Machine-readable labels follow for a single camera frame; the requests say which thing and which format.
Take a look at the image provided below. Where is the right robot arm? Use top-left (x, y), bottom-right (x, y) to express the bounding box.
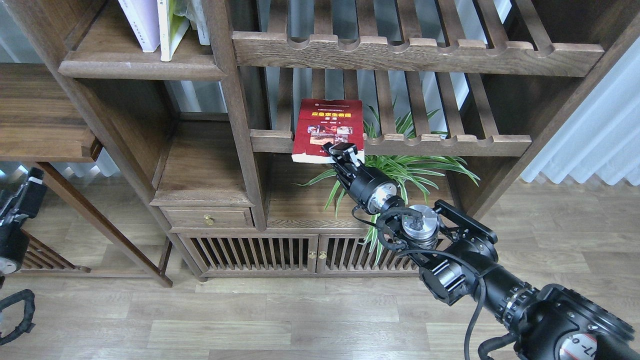
top-left (323, 142), bottom-right (639, 360)

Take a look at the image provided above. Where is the dark wooden bookshelf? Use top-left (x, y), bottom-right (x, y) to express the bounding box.
top-left (2, 0), bottom-right (639, 279)

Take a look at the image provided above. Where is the red book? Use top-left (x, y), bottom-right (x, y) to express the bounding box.
top-left (291, 98), bottom-right (365, 164)

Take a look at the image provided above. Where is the plastic-wrapped white book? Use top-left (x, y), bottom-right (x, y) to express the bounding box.
top-left (178, 0), bottom-right (211, 46)

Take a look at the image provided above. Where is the wooden side table left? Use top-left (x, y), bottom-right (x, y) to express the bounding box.
top-left (0, 63), bottom-right (173, 288)

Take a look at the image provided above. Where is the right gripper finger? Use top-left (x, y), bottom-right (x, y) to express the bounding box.
top-left (323, 142), bottom-right (365, 168)

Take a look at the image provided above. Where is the white book top shelf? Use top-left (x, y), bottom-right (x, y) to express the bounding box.
top-left (119, 0), bottom-right (160, 53)

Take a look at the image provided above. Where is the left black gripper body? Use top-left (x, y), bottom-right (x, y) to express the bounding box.
top-left (0, 214), bottom-right (29, 275)

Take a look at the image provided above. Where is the green spider plant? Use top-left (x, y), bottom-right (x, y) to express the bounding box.
top-left (294, 111), bottom-right (480, 260)

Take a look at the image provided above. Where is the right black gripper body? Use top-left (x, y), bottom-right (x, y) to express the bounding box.
top-left (333, 160), bottom-right (401, 215)

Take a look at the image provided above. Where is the white curtain right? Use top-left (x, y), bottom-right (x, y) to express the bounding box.
top-left (521, 39), bottom-right (640, 186)

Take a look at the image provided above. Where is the brass drawer knob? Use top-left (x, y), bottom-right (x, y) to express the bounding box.
top-left (203, 214), bottom-right (215, 226)

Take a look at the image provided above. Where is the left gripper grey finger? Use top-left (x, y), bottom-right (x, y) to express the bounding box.
top-left (14, 167), bottom-right (47, 221)

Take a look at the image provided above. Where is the yellow-green book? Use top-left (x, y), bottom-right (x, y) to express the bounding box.
top-left (157, 0), bottom-right (190, 62)

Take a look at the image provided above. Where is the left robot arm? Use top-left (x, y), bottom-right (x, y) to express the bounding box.
top-left (0, 167), bottom-right (47, 346)

